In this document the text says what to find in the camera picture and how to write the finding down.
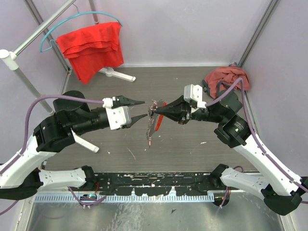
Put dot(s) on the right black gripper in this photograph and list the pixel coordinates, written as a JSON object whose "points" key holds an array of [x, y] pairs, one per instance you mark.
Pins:
{"points": [[178, 109]]}

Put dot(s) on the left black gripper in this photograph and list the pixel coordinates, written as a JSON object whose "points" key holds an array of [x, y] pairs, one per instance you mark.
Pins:
{"points": [[123, 101]]}

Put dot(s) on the metal key organizer red handle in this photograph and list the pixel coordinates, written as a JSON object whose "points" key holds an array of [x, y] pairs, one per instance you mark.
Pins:
{"points": [[153, 119]]}

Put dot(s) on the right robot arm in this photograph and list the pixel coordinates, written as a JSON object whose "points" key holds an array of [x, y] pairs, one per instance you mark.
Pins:
{"points": [[279, 188]]}

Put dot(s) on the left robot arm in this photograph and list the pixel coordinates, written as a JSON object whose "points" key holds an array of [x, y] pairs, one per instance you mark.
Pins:
{"points": [[21, 176]]}

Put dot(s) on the pink shirt grey trim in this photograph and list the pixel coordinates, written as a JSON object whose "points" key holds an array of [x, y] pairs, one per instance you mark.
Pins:
{"points": [[222, 78]]}

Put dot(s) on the red cloth on hanger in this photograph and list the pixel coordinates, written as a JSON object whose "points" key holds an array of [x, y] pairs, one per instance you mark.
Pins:
{"points": [[92, 48]]}

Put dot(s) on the teal clothes hanger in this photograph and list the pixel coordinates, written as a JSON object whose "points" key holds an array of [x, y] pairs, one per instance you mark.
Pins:
{"points": [[70, 24]]}

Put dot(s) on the white clothes rack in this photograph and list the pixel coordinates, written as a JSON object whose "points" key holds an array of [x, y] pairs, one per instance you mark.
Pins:
{"points": [[44, 70]]}

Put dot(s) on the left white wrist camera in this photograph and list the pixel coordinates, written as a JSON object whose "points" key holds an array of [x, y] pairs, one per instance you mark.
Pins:
{"points": [[108, 105]]}

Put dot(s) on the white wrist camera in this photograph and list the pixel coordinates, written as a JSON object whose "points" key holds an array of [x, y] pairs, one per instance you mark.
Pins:
{"points": [[108, 105], [193, 95]]}

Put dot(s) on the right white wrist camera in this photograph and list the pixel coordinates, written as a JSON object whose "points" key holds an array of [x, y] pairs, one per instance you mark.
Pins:
{"points": [[193, 95]]}

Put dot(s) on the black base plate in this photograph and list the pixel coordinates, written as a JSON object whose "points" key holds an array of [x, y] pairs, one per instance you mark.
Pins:
{"points": [[155, 183]]}

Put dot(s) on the white cable duct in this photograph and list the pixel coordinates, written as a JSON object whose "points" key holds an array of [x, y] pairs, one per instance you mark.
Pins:
{"points": [[171, 198]]}

